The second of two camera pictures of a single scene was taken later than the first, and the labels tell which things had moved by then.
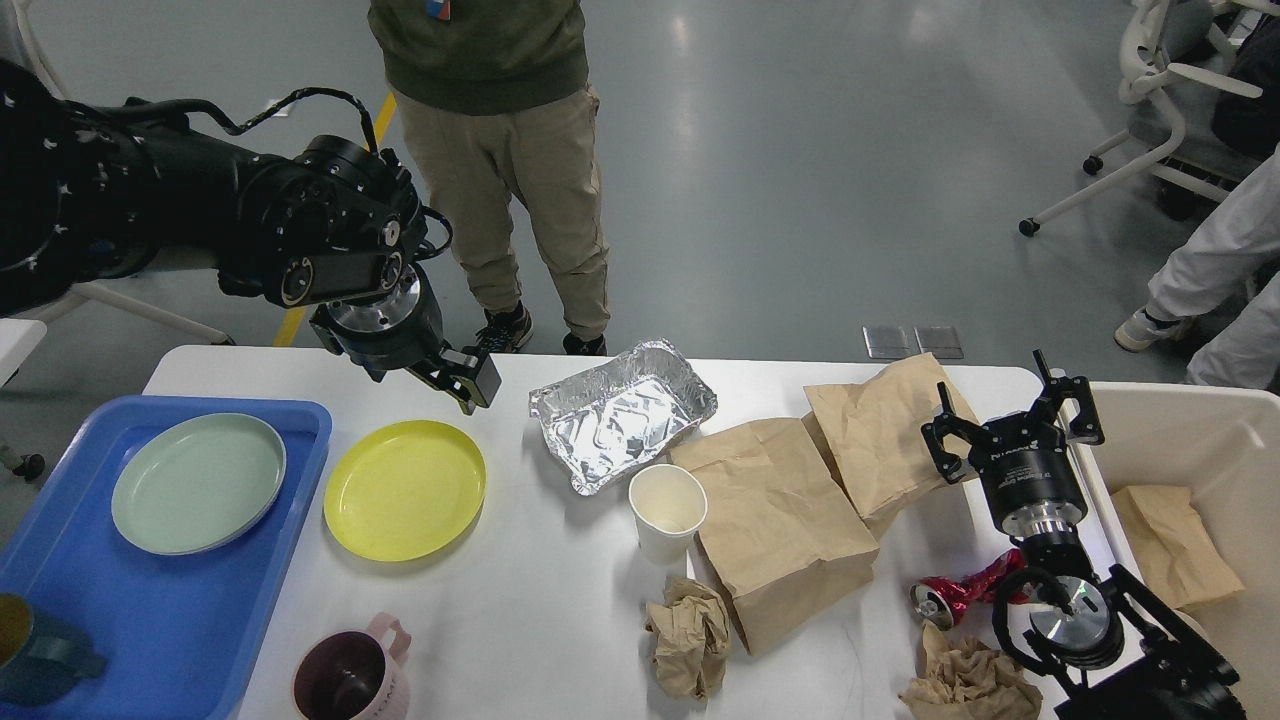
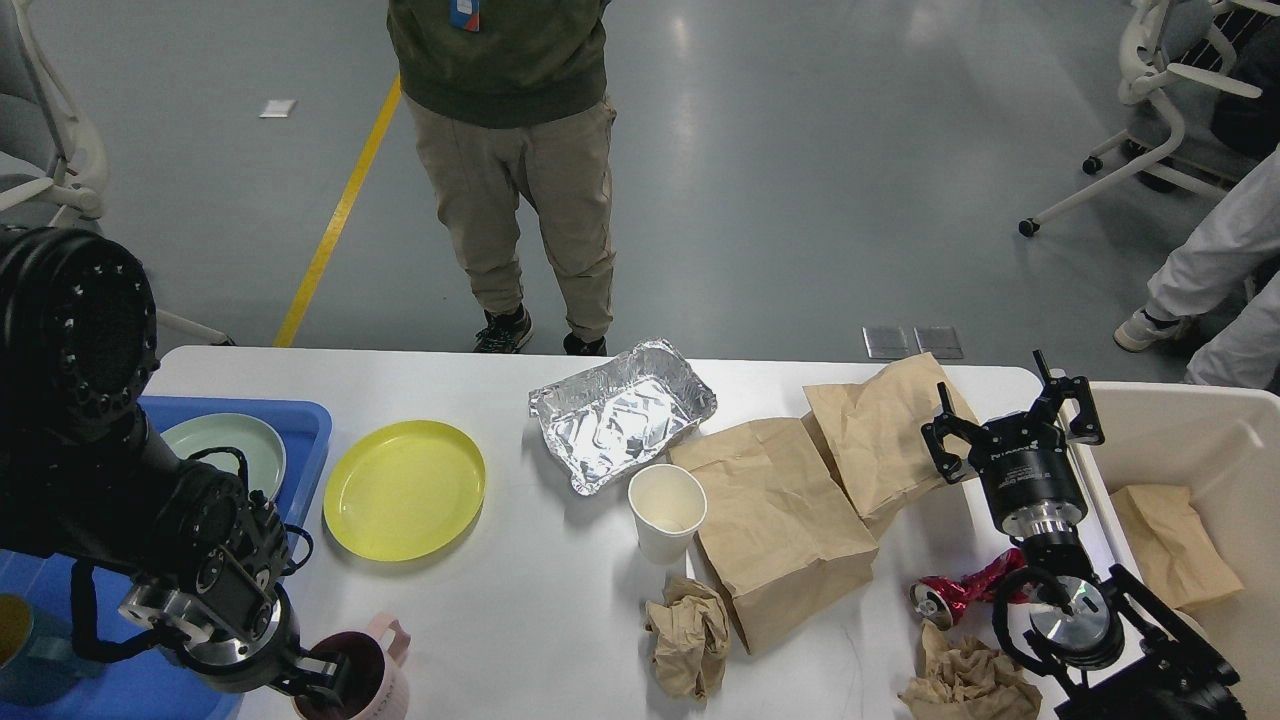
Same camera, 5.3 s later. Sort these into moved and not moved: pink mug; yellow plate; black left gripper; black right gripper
Moved: black left gripper
Not moved: yellow plate; pink mug; black right gripper
